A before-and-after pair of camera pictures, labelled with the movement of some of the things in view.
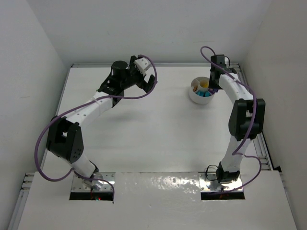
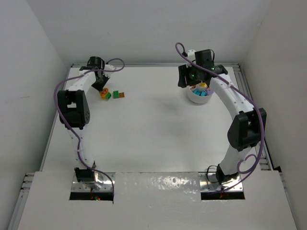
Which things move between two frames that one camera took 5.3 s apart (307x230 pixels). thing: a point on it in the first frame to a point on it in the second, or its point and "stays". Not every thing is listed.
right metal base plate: (208, 182) stays
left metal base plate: (76, 185) stays
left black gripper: (138, 78) to (100, 82)
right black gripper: (213, 81) to (182, 76)
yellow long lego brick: (204, 84) stays
